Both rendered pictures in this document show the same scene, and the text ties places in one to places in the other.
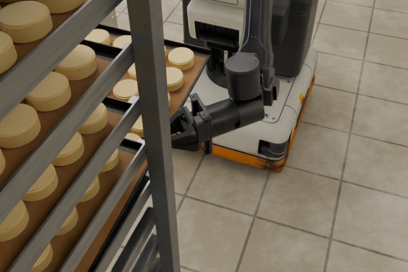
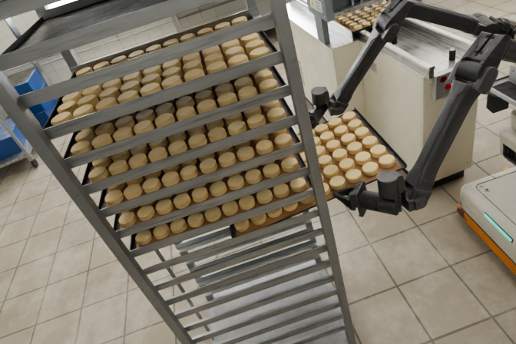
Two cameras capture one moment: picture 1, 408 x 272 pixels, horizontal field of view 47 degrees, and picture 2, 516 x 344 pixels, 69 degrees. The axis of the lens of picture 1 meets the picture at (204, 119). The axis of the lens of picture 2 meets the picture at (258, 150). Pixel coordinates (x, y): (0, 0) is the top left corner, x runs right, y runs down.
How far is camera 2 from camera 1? 0.70 m
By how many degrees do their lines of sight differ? 51
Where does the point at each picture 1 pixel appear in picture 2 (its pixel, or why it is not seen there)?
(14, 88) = (229, 142)
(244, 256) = (457, 333)
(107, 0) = (283, 124)
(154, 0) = (305, 129)
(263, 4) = (431, 150)
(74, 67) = (277, 143)
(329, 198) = not seen: outside the picture
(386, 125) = not seen: outside the picture
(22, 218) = (237, 185)
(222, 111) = (370, 197)
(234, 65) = (382, 176)
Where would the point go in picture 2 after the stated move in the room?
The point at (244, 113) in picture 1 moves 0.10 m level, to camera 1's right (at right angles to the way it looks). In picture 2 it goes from (382, 205) to (411, 223)
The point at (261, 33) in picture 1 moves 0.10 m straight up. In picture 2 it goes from (423, 167) to (423, 138)
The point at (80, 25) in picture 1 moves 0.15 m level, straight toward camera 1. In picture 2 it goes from (265, 130) to (227, 163)
